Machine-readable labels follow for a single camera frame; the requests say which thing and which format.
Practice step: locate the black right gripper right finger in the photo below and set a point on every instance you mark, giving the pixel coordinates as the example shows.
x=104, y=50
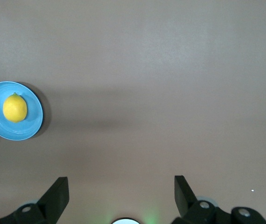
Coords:
x=185, y=200

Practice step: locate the yellow lemon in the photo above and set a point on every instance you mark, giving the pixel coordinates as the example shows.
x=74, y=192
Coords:
x=14, y=108

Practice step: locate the blue round plate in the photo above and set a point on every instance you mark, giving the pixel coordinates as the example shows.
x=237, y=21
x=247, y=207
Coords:
x=33, y=114

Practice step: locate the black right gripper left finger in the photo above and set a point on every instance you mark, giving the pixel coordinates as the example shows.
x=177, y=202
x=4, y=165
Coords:
x=51, y=200

